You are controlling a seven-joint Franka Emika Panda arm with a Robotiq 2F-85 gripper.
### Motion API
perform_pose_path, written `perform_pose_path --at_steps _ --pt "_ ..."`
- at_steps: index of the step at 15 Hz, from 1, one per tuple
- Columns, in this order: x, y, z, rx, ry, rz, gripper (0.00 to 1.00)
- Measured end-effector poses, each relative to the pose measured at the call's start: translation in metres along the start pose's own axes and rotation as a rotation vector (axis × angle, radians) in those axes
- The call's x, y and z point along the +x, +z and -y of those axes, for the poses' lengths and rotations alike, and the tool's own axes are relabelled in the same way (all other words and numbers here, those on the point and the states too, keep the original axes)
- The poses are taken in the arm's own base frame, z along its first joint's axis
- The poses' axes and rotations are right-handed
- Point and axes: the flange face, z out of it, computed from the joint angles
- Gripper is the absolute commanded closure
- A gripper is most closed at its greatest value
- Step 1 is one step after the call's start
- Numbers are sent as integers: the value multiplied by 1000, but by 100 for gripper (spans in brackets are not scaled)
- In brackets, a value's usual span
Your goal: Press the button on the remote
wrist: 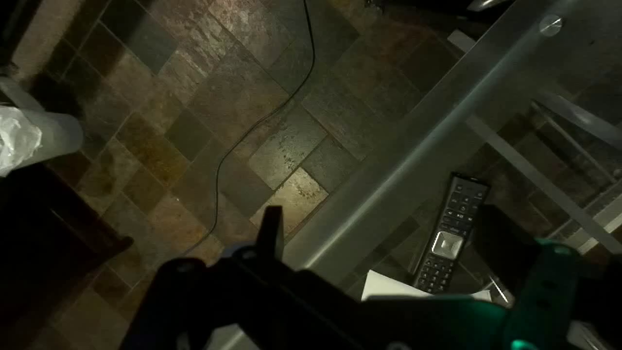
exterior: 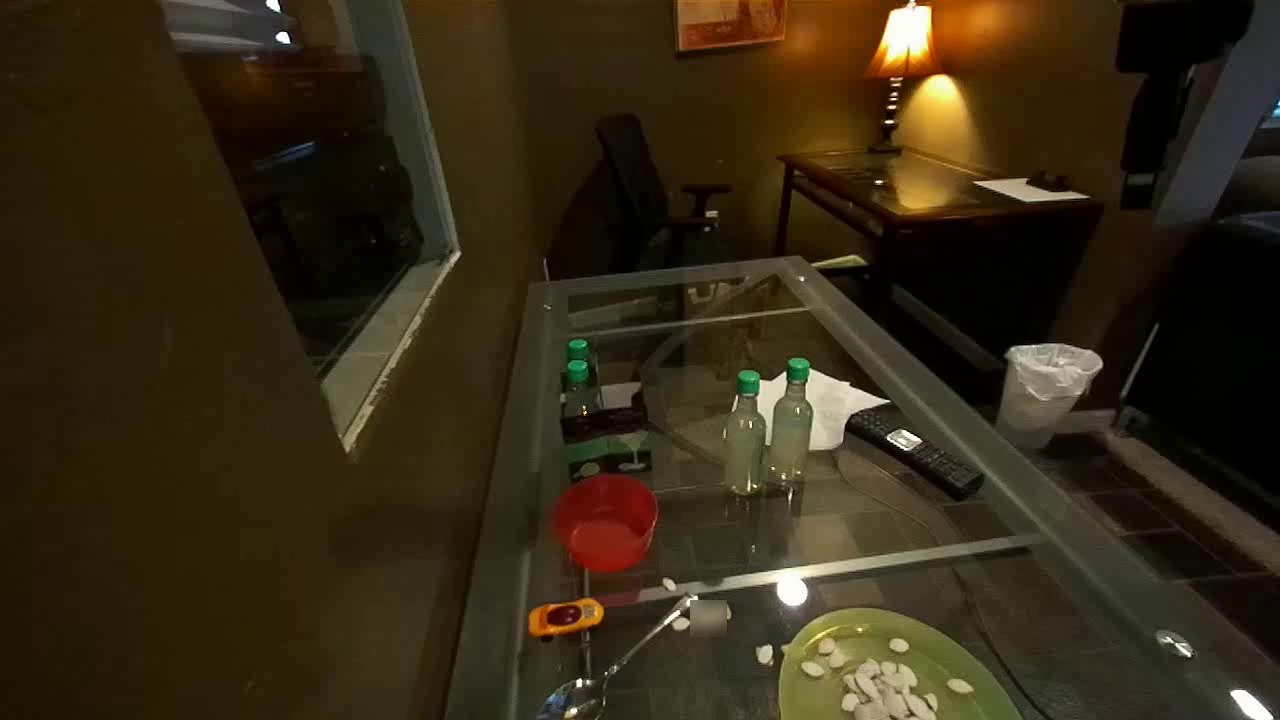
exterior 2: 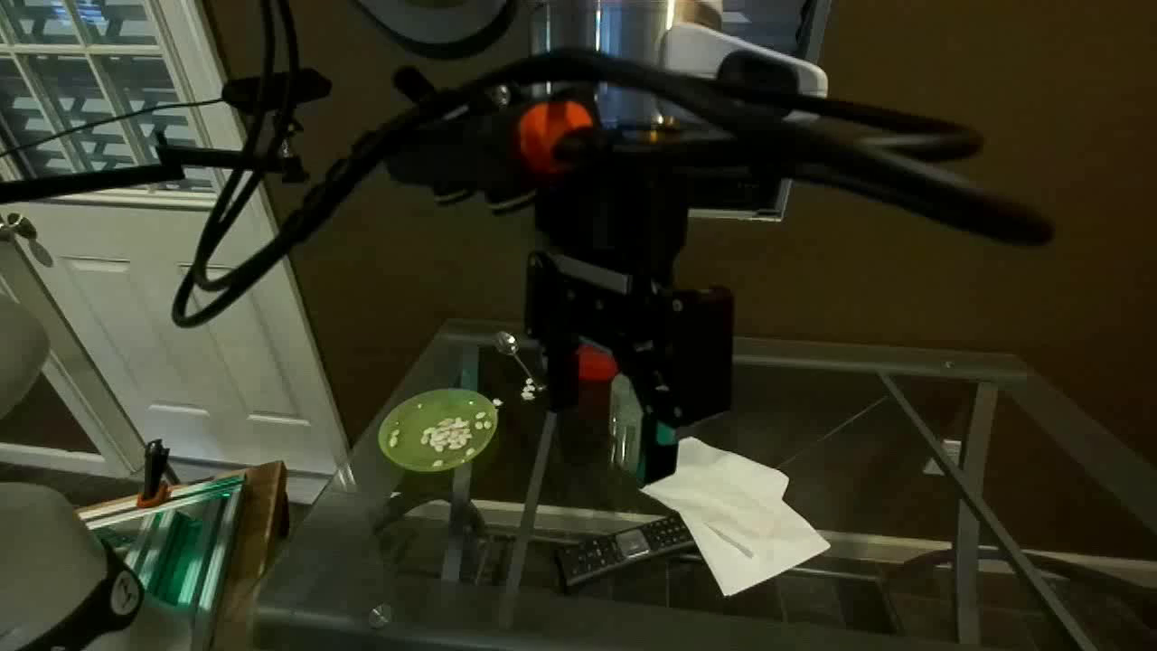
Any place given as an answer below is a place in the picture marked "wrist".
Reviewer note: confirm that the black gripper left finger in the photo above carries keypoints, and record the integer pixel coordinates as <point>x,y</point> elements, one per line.
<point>271,234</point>

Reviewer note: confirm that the black remote control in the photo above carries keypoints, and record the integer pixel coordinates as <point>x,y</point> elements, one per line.
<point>449,234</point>

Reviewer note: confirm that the white paper napkin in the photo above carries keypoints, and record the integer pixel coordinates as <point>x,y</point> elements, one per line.
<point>377,284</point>

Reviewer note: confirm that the white trash bin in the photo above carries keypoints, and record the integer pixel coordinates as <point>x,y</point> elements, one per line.
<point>31,135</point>

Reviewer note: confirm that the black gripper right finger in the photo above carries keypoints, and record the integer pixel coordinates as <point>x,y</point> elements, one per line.
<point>506,247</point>

